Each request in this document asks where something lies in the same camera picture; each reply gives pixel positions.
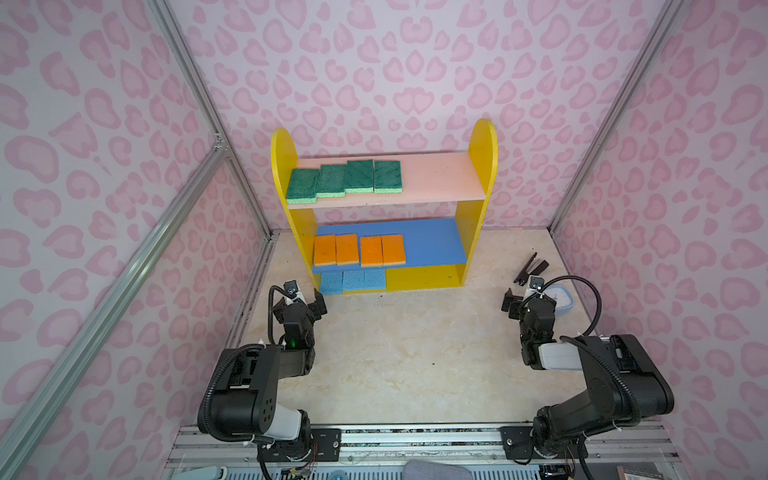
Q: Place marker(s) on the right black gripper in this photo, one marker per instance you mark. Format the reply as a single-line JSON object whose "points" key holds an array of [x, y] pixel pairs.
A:
{"points": [[517, 305]]}

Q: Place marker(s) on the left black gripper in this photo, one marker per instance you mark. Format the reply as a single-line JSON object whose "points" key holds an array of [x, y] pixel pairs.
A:
{"points": [[315, 308]]}

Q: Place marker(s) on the blue sponge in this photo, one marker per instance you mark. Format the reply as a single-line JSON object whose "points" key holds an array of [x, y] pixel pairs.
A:
{"points": [[374, 279], [353, 281], [331, 283]]}

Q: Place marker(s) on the orange sponge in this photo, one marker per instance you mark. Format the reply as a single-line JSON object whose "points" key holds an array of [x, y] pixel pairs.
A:
{"points": [[347, 250], [324, 251], [393, 250], [371, 252]]}

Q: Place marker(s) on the green sponge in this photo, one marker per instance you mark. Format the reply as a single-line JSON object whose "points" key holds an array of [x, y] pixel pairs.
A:
{"points": [[302, 188], [387, 177], [359, 176], [331, 181]]}

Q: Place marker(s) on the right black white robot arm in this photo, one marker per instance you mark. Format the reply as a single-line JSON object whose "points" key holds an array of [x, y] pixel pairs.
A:
{"points": [[623, 386]]}

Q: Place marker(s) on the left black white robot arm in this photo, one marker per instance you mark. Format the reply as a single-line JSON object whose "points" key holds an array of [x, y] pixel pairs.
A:
{"points": [[240, 402]]}

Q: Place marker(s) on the yellow shelf with coloured boards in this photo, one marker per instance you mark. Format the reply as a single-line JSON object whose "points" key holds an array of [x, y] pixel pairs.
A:
{"points": [[438, 250]]}

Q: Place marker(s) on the small blue white clock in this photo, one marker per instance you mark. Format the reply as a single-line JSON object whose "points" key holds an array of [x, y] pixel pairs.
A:
{"points": [[564, 301]]}

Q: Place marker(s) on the black clip tool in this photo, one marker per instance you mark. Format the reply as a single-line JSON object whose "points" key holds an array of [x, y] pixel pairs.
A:
{"points": [[533, 267]]}

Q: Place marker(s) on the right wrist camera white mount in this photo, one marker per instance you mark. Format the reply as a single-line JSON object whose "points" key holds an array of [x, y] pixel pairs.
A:
{"points": [[535, 287]]}

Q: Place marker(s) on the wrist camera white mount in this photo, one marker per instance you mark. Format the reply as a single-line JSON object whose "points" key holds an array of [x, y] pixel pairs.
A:
{"points": [[535, 287], [292, 293]]}

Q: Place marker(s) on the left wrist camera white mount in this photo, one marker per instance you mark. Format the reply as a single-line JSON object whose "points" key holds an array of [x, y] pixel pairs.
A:
{"points": [[292, 293]]}

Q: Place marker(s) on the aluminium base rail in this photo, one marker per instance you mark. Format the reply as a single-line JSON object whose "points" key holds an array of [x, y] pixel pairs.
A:
{"points": [[486, 450]]}

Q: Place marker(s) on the right aluminium frame post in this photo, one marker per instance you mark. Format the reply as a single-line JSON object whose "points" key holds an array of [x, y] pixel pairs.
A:
{"points": [[664, 26]]}

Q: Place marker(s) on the left aluminium frame beam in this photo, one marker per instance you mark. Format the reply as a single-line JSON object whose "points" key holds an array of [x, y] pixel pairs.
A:
{"points": [[39, 413]]}

